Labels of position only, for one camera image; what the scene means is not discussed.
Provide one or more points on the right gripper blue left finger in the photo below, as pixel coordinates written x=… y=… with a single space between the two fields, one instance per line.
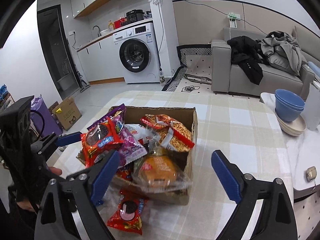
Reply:
x=79 y=192

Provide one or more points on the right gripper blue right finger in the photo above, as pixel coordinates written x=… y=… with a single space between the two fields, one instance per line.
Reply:
x=276 y=218

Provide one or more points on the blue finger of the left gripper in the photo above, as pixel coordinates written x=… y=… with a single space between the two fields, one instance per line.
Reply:
x=67 y=139

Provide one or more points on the red Oreo pack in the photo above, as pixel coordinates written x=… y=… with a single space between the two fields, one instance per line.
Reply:
x=103 y=137

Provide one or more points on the purple grape candy bag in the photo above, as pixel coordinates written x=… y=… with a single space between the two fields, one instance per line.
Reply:
x=126 y=152

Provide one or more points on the small red snack pack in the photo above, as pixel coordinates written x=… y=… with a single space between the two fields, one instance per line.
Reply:
x=128 y=215

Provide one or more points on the orange bread clear bag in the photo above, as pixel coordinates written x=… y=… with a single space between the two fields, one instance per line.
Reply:
x=158 y=173

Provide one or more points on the fried noodle stick snack bag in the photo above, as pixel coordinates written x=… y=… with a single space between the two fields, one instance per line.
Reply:
x=168 y=132

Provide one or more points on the white red snack bag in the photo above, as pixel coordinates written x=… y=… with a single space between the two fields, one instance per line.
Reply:
x=135 y=134

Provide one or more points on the person's left hand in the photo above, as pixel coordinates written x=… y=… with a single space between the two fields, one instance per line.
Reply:
x=25 y=204

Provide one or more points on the small cardboard box on floor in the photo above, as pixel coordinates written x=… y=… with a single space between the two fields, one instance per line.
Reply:
x=67 y=113

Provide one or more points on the purple trash bag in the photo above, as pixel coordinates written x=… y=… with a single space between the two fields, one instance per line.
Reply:
x=43 y=119

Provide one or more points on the white kitchen cabinets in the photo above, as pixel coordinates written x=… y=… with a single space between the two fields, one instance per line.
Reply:
x=100 y=61

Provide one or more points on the beige plates stack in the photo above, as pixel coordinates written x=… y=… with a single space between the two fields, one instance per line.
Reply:
x=294 y=128

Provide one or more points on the SF cardboard box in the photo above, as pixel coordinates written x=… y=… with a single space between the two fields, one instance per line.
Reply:
x=155 y=145

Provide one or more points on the white washing machine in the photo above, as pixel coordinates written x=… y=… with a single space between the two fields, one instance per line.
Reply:
x=138 y=53

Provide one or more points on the white electric kettle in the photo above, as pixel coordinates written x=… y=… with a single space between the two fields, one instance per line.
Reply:
x=311 y=112

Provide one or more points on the blue bowls stack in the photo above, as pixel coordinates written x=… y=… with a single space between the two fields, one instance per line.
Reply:
x=289 y=105

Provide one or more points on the grey sofa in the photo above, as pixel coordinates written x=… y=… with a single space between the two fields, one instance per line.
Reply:
x=230 y=78

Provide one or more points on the grey jacket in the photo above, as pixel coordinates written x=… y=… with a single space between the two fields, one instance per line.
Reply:
x=283 y=52

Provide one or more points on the black jacket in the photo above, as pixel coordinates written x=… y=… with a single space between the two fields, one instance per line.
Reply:
x=245 y=53

